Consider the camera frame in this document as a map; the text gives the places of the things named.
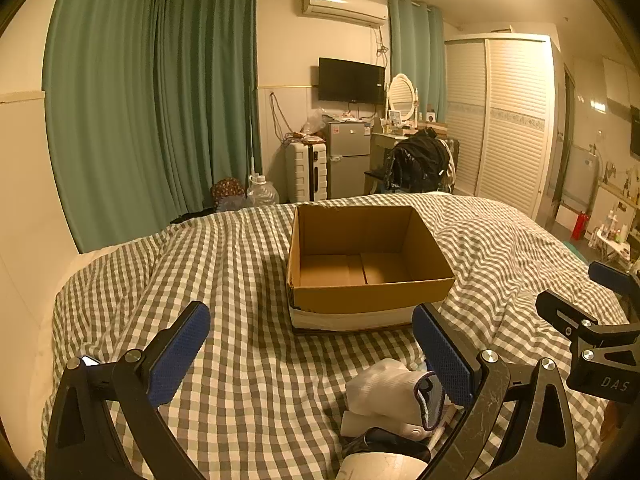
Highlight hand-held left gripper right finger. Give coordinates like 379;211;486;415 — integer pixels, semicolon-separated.
412;304;591;480

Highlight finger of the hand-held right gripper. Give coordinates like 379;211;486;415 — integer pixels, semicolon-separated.
535;289;603;348
588;260;640;306

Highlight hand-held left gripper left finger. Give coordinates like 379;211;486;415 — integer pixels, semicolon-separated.
44;301;211;480

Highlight white sock with grey cuff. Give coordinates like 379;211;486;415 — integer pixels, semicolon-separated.
345;357;446;433

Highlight brown cardboard box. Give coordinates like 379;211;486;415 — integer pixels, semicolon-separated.
286;204;456;333

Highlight brown patterned bag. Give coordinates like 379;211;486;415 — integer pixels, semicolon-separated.
210;177;246;211

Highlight clear large water jug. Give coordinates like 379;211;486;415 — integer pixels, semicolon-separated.
246;172;280;207

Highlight white louvered wardrobe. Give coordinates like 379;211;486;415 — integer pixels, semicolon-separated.
444;34;563;221

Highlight dark chair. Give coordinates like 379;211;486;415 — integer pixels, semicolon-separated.
364;135;461;196

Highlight black clothes pile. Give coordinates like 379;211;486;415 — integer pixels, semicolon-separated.
382;130;451;193

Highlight silver small fridge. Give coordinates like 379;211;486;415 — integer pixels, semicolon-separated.
324;119;373;200

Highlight white ribbed suitcase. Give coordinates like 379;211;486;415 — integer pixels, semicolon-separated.
285;141;330;203

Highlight white vanity desk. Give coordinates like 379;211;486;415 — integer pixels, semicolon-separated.
370;130;416;171

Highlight wide green curtain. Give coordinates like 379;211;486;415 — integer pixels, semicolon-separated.
42;0;166;256

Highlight narrow green curtain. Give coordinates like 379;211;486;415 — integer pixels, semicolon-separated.
152;0;261;216

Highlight white oval vanity mirror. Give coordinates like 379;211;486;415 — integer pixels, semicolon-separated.
386;72;420;123

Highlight clear plastic bag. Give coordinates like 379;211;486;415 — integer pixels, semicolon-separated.
301;107;327;137

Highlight light teal curtain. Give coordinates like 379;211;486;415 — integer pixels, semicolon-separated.
387;0;448;126

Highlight white air conditioner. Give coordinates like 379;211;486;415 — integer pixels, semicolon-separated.
300;0;390;28

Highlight wall cables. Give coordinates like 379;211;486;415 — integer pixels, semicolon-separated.
269;91;301;142

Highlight black wall television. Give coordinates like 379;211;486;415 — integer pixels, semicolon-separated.
318;57;386;103

